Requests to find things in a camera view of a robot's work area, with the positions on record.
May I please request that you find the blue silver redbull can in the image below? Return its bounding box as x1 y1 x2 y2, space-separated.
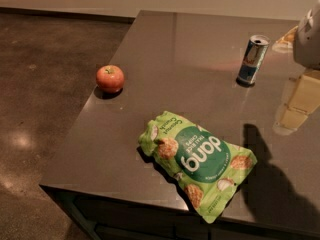
236 35 270 86

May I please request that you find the red apple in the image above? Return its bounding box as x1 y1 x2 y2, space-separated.
96 65 125 94

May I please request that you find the green rice chip bag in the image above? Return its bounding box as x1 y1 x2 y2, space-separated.
138 111 257 223

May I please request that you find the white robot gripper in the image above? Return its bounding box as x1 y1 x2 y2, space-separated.
273 0 320 135

